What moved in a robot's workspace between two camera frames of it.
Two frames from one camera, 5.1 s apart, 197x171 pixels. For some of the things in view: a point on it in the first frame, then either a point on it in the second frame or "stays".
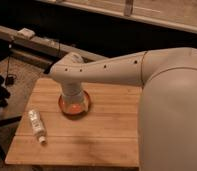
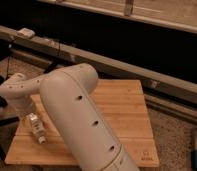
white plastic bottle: (38, 126) stays
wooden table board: (109, 134) stays
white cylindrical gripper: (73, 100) -> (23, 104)
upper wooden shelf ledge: (185, 15) stays
